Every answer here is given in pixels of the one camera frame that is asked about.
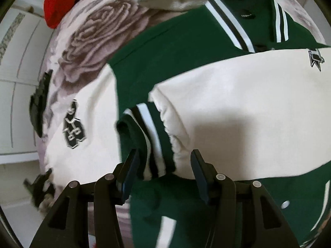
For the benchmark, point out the black folded garment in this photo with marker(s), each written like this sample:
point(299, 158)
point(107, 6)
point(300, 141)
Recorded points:
point(38, 101)

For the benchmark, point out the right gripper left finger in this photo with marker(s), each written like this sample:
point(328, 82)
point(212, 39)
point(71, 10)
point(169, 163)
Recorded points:
point(66, 224)

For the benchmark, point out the white wardrobe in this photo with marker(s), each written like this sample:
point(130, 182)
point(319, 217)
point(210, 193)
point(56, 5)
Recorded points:
point(24, 42)

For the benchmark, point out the green white varsity jacket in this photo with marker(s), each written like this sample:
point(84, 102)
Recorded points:
point(238, 80)

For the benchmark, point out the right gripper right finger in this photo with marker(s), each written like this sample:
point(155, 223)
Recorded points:
point(240, 214)

